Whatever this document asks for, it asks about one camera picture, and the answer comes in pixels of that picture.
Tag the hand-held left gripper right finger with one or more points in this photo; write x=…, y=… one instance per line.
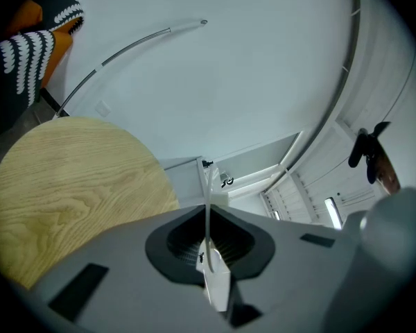
x=291, y=262

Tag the white wall socket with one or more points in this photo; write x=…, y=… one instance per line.
x=103, y=108

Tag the white round plate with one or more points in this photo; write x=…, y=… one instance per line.
x=218, y=286

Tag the black ceiling fixture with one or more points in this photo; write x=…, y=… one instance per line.
x=365, y=147

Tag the round wooden table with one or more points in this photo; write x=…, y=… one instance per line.
x=73, y=186

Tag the black and white patterned sleeve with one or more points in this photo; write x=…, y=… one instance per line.
x=7, y=82

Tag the white ceiling light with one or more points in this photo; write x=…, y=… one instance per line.
x=333, y=212

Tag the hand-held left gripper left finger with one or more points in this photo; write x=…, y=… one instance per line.
x=125, y=272

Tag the orange sofa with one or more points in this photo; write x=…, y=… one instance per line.
x=27, y=16

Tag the curved ceiling rail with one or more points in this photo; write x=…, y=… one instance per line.
x=333, y=102

